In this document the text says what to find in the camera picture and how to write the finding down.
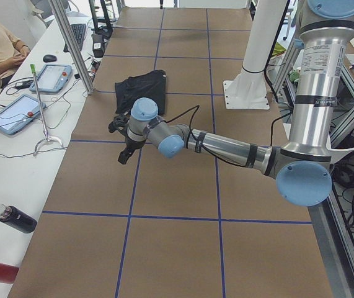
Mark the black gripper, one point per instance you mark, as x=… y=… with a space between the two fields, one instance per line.
x=131 y=144

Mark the black graphic t-shirt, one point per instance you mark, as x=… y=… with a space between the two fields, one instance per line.
x=151 y=85

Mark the metal stand green tip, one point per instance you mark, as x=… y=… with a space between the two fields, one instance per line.
x=47 y=137

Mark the far blue teach pendant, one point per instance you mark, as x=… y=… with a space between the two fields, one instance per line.
x=52 y=77

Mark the blue teach pendant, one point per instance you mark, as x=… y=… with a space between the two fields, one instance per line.
x=52 y=77
x=19 y=113

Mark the black computer mouse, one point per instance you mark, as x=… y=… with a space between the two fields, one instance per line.
x=49 y=58

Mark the near blue teach pendant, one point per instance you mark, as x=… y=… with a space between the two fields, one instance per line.
x=19 y=113

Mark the black keyboard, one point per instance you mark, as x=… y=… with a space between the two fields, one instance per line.
x=79 y=31

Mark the black water bottle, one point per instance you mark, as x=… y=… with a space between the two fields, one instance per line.
x=17 y=219

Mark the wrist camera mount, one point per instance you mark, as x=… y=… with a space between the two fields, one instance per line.
x=119 y=124

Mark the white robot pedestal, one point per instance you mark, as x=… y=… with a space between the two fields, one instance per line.
x=248 y=89

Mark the aluminium frame column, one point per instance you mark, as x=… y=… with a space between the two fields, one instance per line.
x=67 y=33

